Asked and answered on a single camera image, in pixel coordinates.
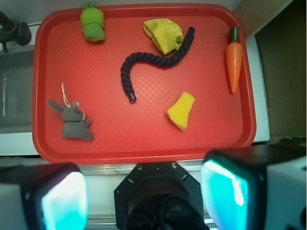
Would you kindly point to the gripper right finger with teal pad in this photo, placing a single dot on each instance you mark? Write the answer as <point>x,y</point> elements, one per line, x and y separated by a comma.
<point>262,187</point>

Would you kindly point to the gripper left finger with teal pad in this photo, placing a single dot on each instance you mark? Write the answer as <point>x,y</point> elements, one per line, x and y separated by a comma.
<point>43,197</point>

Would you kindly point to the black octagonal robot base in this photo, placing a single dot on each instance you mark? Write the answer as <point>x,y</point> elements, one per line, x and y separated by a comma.
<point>159,196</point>

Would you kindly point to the gray plush bunny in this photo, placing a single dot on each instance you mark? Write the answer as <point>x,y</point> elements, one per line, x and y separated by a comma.
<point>76,125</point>

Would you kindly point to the yellow sponge piece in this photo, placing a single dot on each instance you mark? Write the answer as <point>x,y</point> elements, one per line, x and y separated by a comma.
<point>179,112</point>

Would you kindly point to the red plastic tray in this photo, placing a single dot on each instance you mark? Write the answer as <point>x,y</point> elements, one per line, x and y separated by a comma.
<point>126,132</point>

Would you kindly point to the orange toy carrot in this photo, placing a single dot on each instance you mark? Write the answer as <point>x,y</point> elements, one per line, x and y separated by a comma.
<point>234,54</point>

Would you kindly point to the black clamp knob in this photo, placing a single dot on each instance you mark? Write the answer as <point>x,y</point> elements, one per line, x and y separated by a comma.
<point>13,31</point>

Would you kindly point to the yellow knitted cloth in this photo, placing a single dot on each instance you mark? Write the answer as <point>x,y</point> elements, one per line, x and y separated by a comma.
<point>166,35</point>

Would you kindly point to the green plush frog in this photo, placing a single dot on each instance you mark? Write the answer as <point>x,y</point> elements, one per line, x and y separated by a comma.
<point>92,23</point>

